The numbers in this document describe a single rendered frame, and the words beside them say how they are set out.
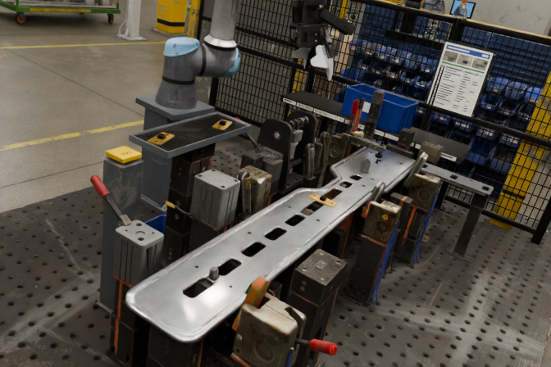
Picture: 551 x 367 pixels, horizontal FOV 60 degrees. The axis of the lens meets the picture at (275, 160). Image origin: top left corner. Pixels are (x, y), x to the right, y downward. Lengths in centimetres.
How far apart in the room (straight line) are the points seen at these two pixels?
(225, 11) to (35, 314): 109
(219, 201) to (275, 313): 39
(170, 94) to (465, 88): 129
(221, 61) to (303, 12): 56
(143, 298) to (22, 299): 55
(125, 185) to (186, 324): 40
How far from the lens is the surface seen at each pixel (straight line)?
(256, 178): 135
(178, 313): 98
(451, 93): 233
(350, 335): 150
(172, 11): 915
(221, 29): 174
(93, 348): 134
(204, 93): 450
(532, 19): 808
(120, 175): 119
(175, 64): 172
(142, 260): 107
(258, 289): 91
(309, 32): 127
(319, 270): 111
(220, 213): 123
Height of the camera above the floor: 165
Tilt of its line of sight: 23 degrees down
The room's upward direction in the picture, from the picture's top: 11 degrees clockwise
